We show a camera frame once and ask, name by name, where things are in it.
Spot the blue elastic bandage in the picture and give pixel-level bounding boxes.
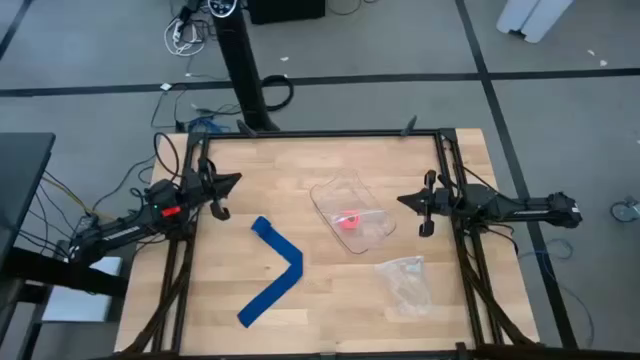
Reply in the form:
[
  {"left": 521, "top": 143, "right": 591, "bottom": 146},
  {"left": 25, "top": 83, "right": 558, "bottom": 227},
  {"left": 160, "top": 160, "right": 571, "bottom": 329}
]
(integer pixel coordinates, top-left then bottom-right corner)
[{"left": 236, "top": 215, "right": 305, "bottom": 330}]

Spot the black cabinet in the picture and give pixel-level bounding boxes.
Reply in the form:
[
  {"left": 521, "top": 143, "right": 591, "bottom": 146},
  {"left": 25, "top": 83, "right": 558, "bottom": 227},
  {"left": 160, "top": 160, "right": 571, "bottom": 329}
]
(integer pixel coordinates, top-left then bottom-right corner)
[{"left": 248, "top": 0, "right": 327, "bottom": 26}]

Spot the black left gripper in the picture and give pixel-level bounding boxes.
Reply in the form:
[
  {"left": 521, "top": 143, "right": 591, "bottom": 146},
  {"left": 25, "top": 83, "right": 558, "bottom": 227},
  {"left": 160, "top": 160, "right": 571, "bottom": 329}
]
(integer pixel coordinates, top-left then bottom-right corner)
[{"left": 180, "top": 155, "right": 243, "bottom": 222}]

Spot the blue cable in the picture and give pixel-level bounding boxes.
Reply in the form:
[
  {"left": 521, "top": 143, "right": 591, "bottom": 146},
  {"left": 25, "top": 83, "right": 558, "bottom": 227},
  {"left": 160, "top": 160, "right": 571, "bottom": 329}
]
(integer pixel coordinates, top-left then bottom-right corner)
[{"left": 186, "top": 116, "right": 232, "bottom": 135}]

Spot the pink bandage roll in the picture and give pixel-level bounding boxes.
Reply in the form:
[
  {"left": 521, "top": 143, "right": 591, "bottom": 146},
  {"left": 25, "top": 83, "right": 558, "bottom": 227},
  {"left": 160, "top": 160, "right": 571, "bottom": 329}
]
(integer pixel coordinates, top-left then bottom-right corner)
[{"left": 338, "top": 210, "right": 362, "bottom": 232}]

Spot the clear plastic zip bag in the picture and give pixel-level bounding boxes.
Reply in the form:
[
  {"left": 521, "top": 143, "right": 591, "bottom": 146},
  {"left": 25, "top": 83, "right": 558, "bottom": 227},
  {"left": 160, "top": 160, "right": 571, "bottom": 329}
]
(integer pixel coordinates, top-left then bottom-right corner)
[
  {"left": 373, "top": 255, "right": 434, "bottom": 321},
  {"left": 327, "top": 207, "right": 391, "bottom": 239}
]

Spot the white power strip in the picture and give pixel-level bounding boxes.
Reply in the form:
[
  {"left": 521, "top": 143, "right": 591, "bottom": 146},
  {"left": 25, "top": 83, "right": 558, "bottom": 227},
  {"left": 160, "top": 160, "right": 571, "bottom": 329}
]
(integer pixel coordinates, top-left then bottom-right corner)
[{"left": 163, "top": 16, "right": 207, "bottom": 58}]

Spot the black cable loop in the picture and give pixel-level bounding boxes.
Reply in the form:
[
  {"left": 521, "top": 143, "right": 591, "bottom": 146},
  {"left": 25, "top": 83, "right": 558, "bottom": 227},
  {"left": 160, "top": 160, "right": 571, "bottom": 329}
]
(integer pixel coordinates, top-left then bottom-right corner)
[{"left": 259, "top": 74, "right": 296, "bottom": 113}]

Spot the clear plastic tray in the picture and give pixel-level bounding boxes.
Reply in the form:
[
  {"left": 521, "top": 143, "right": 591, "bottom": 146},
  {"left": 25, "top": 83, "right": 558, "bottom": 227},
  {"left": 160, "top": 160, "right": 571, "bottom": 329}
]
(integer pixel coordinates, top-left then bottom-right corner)
[{"left": 308, "top": 167, "right": 398, "bottom": 255}]

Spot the black aluminium table frame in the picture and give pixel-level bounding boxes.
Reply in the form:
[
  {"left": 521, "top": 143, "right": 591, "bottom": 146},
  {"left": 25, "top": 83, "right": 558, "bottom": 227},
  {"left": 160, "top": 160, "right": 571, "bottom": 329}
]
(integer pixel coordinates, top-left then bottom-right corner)
[{"left": 92, "top": 128, "right": 640, "bottom": 360}]

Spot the black desk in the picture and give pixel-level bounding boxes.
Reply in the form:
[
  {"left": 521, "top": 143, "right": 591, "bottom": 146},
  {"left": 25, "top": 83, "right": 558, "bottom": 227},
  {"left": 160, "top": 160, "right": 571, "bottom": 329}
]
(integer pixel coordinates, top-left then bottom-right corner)
[{"left": 0, "top": 131, "right": 57, "bottom": 266}]

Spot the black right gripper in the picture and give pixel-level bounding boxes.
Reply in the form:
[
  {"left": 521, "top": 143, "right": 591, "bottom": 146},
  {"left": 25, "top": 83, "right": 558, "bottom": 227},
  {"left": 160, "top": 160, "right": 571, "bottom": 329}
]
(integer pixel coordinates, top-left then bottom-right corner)
[{"left": 396, "top": 168, "right": 464, "bottom": 239}]

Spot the grey caster wheel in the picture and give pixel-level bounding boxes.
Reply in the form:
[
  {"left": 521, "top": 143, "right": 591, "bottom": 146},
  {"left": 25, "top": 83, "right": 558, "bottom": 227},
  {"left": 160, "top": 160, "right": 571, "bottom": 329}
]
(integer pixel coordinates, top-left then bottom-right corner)
[{"left": 609, "top": 196, "right": 640, "bottom": 224}]

